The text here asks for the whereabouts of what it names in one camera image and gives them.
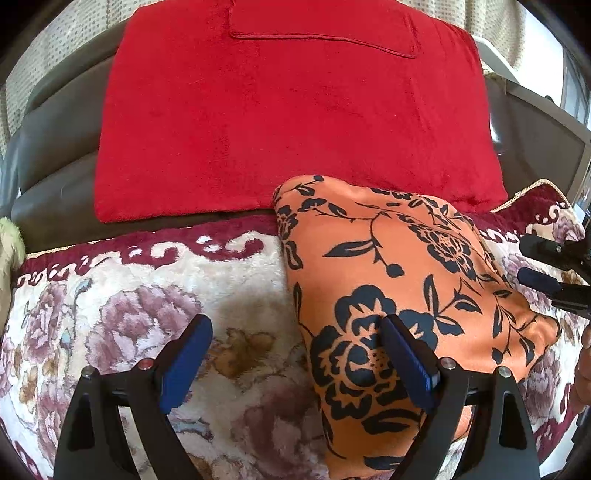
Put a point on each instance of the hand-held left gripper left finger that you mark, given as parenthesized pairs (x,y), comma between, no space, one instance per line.
(187,364)

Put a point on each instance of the floral plush blanket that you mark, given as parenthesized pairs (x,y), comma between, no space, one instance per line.
(138,286)

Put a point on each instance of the brown leather sofa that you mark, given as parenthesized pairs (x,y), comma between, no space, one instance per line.
(55,166)

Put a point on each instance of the orange floral blouse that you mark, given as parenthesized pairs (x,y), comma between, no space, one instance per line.
(406,277)

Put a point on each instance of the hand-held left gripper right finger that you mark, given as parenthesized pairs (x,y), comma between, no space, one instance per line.
(408,364)

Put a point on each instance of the beige dotted curtain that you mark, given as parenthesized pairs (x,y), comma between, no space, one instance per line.
(46,60)

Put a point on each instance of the person's right hand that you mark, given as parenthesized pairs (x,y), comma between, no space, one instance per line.
(584,392)

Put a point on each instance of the red fleece blanket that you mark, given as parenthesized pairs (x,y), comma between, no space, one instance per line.
(277,129)

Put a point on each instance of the beige quilted jacket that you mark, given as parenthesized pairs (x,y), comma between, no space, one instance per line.
(10,244)

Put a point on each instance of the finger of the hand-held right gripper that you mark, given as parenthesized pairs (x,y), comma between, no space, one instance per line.
(545,282)
(554,251)

